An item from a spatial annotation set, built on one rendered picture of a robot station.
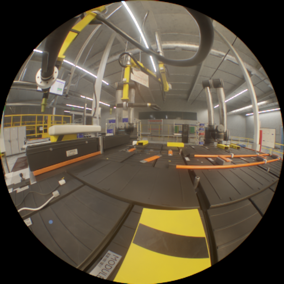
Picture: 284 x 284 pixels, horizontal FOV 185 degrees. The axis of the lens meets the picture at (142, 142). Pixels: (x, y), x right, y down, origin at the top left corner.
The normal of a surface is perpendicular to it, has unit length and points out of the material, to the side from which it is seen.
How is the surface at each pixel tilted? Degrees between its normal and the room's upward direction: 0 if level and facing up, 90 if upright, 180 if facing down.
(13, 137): 90
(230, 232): 0
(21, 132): 90
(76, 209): 0
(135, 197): 0
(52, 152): 90
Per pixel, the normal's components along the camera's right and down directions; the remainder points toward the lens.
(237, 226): 0.00, -0.99
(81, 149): 0.95, 0.04
